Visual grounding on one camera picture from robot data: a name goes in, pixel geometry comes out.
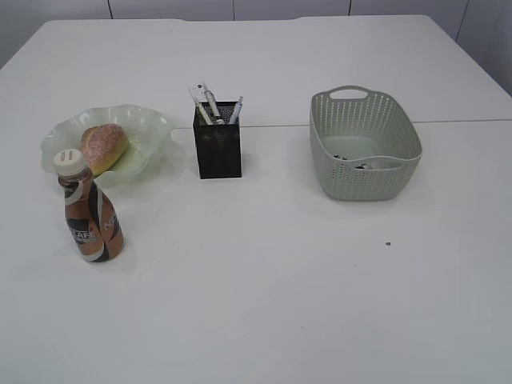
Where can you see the grey blue ballpoint pen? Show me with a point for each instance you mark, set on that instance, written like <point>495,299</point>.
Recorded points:
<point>236,111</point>

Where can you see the white cream ballpoint pen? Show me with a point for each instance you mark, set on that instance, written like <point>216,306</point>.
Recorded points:
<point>202,111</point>

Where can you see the large paper ball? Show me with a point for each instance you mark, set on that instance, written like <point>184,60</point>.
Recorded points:
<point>373,165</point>

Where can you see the black mesh pen holder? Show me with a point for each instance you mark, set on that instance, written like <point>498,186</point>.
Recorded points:
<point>218,147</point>

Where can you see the sugared bread bun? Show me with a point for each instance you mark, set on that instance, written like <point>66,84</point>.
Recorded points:
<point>102,146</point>

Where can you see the green wavy glass plate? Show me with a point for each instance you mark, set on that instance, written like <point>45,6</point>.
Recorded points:
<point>148,131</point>

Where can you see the clear plastic ruler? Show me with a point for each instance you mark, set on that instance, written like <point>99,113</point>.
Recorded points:
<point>199,92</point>

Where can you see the white grey ballpoint pen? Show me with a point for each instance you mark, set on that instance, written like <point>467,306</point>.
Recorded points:
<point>213,105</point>

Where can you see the brown Nescafe coffee bottle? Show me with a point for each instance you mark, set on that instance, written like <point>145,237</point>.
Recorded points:
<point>90,215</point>

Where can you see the pale green plastic basket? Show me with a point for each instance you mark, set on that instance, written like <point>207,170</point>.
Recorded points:
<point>368,128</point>

